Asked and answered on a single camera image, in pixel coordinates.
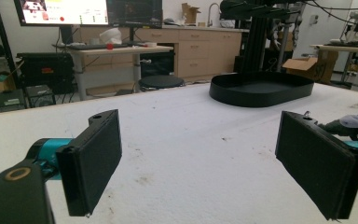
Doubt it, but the metal faucet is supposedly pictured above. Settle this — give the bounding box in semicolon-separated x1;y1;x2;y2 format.
207;3;222;27

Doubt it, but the white foam board mat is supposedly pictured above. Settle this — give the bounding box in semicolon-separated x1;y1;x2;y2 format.
0;82;358;224

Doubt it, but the open cardboard box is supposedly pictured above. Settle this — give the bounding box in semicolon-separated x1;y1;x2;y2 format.
181;3;201;25

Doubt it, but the wooden drawer cabinet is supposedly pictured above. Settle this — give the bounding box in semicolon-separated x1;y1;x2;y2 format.
74;25;250;82

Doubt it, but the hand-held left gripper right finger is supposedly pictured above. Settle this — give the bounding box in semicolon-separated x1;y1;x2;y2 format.
274;110;358;221

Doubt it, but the black oval tray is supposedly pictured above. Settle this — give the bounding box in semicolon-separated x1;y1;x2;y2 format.
209;72;315;108

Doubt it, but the monitor with light screen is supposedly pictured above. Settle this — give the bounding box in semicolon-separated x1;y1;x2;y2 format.
13;0;110;27

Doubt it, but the black computer tower green label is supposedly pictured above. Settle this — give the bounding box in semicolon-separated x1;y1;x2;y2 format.
0;89;27;114

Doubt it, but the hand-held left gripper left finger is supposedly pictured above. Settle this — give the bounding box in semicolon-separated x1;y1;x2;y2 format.
55;108;123;217

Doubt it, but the black round stool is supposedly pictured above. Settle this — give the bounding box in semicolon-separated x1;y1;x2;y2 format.
139;74;186;91

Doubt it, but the black keyboard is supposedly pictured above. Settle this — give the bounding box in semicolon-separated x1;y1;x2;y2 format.
69;43;130;51

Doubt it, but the light wooden desk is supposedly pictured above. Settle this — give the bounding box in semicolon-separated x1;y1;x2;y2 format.
54;43;175;101

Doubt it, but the monitor with dark screen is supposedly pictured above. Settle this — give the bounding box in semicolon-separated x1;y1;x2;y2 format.
106;0;164;29

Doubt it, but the black frame post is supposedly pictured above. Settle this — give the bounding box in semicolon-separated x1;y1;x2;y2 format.
219;0;304;76

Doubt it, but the black shelf rack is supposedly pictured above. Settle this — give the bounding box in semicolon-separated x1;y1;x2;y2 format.
0;0;21;89

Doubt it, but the large cardboard box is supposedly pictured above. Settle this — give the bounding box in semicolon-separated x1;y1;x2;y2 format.
282;49;339;85

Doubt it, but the white rounded object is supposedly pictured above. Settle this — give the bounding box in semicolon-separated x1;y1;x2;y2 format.
99;27;123;45

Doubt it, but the large black case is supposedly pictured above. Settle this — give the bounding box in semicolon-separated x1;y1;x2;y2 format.
17;51;76;94

